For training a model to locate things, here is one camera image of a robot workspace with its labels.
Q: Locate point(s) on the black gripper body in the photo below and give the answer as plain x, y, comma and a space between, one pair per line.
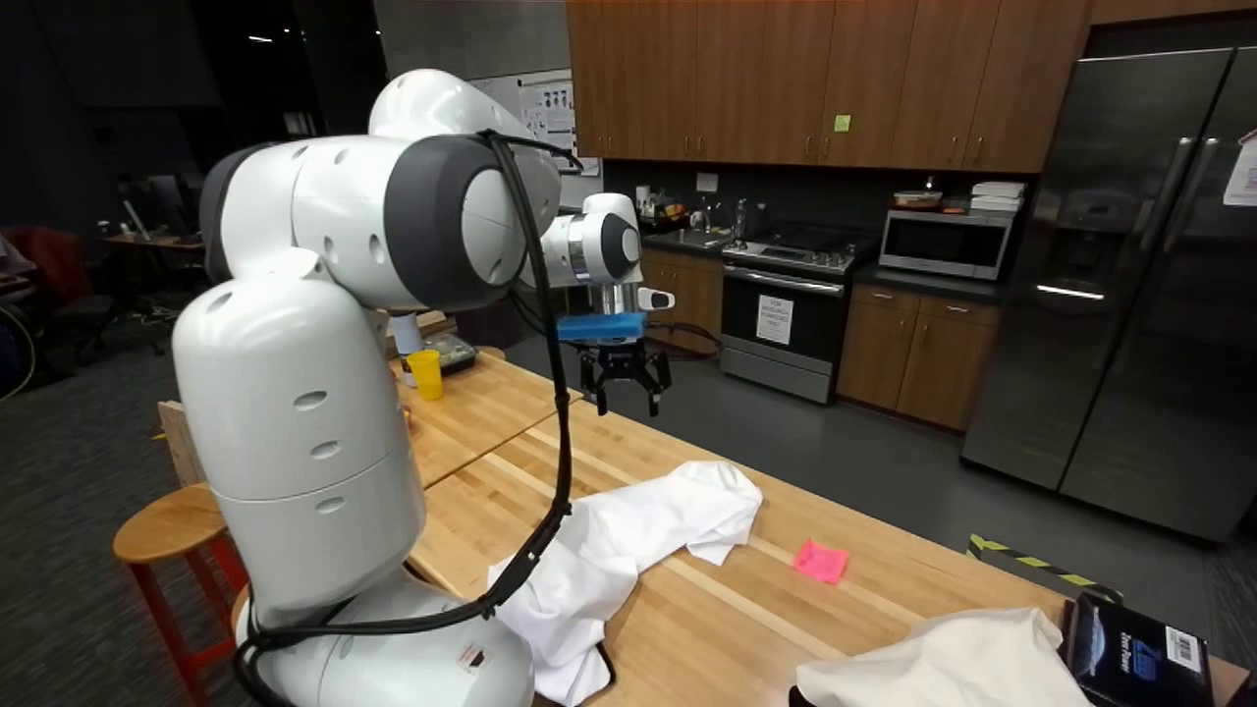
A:
626, 364

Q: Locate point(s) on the white linen cloth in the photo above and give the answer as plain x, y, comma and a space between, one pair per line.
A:
592, 565

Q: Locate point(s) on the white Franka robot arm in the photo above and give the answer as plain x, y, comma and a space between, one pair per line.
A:
315, 434

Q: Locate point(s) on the wide wooden base cabinet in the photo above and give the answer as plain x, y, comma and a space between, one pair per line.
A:
691, 296

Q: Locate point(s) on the white paper on oven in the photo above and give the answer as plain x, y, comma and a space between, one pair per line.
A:
774, 320

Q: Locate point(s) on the dark metal tray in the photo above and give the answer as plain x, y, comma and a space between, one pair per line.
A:
457, 353

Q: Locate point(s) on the stainless steel oven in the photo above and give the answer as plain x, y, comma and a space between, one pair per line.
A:
788, 329

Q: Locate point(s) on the grey bottle with dark lid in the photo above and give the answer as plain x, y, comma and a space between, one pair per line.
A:
406, 334

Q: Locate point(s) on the pink sticky note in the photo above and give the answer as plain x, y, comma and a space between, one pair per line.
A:
821, 565

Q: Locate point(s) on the wooden base cabinet two doors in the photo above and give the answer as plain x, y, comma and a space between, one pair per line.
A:
916, 355

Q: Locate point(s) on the green sticky note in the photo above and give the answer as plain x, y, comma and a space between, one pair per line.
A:
840, 123

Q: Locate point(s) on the silver microwave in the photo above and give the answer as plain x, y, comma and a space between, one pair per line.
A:
944, 244

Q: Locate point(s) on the bowl on microwave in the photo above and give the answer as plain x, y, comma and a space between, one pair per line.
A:
916, 201

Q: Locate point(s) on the cream cloth bag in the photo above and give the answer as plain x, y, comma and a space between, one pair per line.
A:
944, 662

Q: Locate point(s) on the stack of white plates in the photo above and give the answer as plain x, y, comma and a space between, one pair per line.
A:
998, 199

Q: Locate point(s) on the yellow black floor tape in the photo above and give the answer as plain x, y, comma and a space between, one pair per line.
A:
1043, 565

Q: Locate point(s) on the plywood board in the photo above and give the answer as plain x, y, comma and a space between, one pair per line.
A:
183, 438

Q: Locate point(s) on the round wooden stool red legs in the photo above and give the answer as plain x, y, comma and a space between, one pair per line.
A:
162, 525

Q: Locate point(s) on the background wooden desk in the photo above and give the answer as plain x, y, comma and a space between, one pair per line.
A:
158, 243

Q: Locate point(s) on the stainless steel refrigerator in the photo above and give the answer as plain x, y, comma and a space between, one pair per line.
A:
1125, 301

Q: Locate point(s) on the black box with blue print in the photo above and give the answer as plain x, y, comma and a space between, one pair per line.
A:
1127, 654

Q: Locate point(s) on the red office chair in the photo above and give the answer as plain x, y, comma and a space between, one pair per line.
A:
51, 281

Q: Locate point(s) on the white paper on refrigerator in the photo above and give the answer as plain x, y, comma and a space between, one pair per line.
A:
1241, 173

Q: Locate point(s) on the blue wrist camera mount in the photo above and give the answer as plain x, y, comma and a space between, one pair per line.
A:
599, 329

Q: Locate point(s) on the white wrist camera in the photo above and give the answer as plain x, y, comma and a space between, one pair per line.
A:
656, 301

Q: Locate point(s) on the white wall outlet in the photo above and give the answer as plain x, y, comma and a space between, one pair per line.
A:
707, 181

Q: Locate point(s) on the white wall poster board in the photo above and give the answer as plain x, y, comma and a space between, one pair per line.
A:
552, 105

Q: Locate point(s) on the brown wooden wall cabinets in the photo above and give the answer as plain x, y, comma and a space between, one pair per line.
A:
810, 82

